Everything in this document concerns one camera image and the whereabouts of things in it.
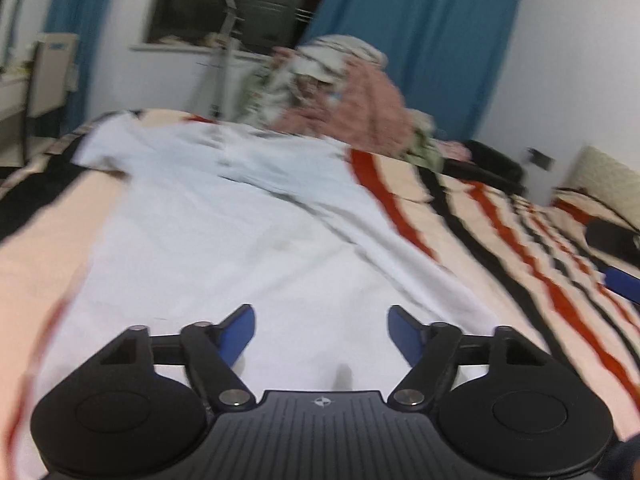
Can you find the metal clothes stand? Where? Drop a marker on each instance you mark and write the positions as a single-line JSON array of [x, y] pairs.
[[222, 60]]

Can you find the black bag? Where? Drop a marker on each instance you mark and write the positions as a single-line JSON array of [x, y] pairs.
[[487, 162]]

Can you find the wall socket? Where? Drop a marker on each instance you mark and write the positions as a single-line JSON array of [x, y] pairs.
[[540, 158]]

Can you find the blue curtain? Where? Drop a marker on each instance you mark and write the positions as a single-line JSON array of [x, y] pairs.
[[70, 50], [430, 30]]

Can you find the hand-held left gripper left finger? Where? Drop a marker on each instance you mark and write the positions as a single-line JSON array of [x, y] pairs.
[[241, 332]]

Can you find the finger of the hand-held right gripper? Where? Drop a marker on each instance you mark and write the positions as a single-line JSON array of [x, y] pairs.
[[624, 285]]

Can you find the white t-shirt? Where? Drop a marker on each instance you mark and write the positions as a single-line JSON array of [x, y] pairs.
[[235, 240]]

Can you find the white chair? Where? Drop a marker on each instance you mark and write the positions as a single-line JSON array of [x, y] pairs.
[[47, 75]]

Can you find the dark window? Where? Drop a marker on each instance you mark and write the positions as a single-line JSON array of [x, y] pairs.
[[235, 2]]

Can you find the striped bed blanket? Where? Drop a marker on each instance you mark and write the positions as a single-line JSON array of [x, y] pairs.
[[500, 240]]

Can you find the beige headboard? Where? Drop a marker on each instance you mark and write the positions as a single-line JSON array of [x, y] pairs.
[[607, 177]]

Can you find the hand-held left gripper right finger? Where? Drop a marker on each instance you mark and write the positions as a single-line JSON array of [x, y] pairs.
[[404, 334]]

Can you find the pink cloth pile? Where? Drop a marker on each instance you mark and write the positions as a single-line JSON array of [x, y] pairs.
[[365, 110]]

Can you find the white beige cloth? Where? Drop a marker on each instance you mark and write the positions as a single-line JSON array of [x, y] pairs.
[[332, 55]]

